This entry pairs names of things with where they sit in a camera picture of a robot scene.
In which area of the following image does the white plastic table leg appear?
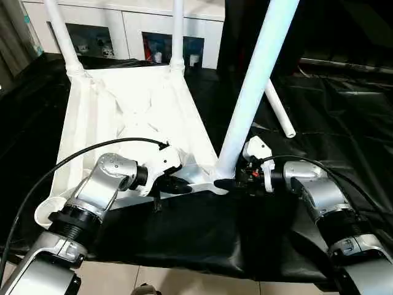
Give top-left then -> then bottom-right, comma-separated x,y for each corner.
43,0 -> 88,79
263,79 -> 297,139
212,0 -> 302,185
170,0 -> 187,74

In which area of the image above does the white plastic table top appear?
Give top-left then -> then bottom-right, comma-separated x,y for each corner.
34,63 -> 232,229

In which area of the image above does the black mat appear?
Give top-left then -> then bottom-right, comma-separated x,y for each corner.
0,54 -> 393,289

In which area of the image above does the dark round robot part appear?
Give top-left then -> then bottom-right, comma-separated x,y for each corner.
132,284 -> 161,295

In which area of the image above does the white glass-door cabinet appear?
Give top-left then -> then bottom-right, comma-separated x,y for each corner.
23,0 -> 225,69

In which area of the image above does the grey curtain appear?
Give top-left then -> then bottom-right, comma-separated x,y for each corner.
0,0 -> 39,84

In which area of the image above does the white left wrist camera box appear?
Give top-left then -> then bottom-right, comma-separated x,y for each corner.
138,146 -> 184,196

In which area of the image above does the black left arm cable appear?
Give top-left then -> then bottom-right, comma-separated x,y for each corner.
0,137 -> 170,285

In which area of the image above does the black metal rail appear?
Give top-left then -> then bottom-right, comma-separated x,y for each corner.
300,58 -> 393,74

